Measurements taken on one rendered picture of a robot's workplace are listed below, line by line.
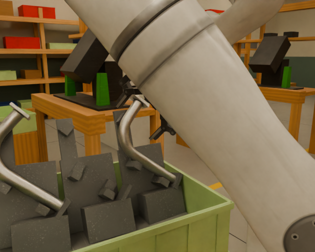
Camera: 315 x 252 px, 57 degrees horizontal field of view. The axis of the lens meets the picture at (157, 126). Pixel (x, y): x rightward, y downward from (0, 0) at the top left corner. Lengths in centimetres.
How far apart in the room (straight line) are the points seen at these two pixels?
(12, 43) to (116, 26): 611
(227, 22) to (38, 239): 64
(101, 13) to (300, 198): 22
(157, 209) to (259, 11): 62
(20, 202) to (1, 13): 566
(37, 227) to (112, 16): 63
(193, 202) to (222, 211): 17
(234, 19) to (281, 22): 1222
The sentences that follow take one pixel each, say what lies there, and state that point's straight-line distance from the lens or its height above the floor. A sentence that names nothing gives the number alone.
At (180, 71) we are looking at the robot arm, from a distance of 24.
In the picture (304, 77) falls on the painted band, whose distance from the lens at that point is 1210.
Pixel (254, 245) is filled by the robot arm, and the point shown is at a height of 111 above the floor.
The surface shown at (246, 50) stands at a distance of 581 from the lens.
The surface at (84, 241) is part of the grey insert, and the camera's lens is 83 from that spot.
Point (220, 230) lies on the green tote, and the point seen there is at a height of 89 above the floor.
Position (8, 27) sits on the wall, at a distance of 690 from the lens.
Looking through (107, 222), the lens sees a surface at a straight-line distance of 82.
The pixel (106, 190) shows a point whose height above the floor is 96.
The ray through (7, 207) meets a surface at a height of 94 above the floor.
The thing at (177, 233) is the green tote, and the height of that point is 93.
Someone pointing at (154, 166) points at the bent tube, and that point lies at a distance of 87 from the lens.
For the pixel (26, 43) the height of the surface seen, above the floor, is 153.
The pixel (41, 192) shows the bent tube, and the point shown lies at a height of 99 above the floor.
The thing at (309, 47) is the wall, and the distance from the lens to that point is 1205.
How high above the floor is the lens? 132
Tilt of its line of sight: 14 degrees down
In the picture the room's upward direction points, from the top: straight up
